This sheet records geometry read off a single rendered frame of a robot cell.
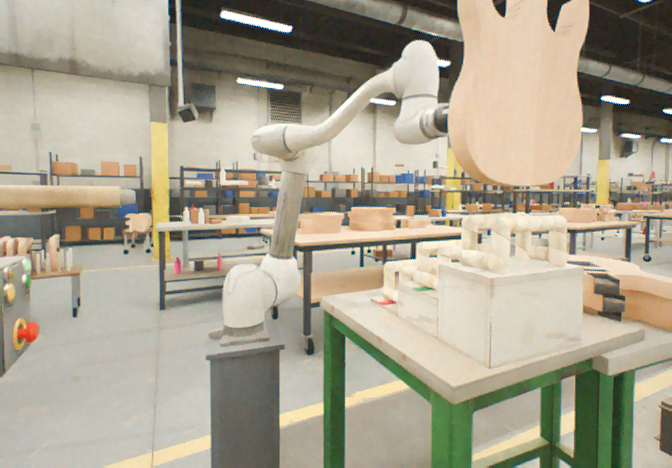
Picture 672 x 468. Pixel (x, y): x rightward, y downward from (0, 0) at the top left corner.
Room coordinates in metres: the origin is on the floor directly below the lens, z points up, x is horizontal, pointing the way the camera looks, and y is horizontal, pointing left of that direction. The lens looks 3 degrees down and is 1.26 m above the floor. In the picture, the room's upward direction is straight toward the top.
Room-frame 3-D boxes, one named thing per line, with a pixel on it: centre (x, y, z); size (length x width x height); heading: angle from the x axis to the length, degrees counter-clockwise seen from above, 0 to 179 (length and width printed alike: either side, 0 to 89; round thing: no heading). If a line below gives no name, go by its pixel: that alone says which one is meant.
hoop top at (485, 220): (0.80, -0.35, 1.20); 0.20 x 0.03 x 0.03; 115
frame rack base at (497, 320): (0.77, -0.37, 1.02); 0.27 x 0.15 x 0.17; 116
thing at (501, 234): (0.69, -0.31, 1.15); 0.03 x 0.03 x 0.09
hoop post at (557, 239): (0.76, -0.47, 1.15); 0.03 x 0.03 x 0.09
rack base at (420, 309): (0.91, -0.31, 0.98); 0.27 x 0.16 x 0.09; 116
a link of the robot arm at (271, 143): (1.35, 0.26, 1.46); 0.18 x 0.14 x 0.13; 62
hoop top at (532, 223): (0.72, -0.39, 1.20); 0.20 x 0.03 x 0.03; 115
